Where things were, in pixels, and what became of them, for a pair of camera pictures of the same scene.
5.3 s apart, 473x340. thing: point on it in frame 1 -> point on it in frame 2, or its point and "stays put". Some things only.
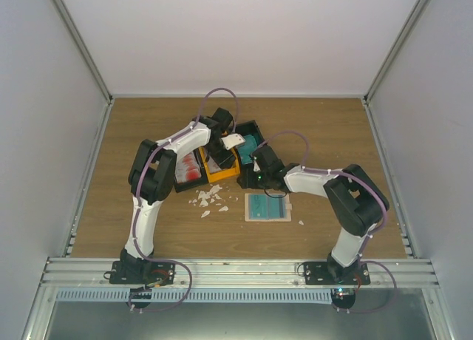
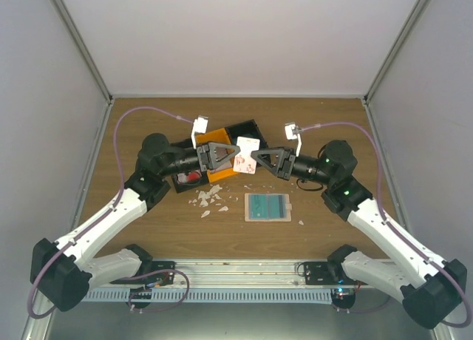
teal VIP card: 277,208 stays put
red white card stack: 187,169 stays put
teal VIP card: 258,207 stays put
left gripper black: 223,162 -> 208,164
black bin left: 194,183 stays put
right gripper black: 247,183 -> 282,172
